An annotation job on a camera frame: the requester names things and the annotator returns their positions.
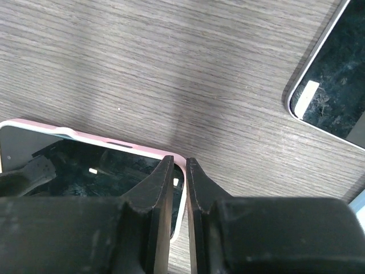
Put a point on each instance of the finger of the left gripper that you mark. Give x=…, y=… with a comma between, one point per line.
x=35, y=173

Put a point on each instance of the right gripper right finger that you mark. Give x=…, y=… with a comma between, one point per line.
x=230, y=234

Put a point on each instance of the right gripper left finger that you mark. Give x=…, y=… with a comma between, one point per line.
x=126, y=234

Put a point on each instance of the pink phone case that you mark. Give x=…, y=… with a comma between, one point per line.
x=114, y=140

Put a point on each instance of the light blue phone case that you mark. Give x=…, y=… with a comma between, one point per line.
x=357, y=204

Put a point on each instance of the silver phone black screen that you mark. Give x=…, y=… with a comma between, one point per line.
x=328, y=92

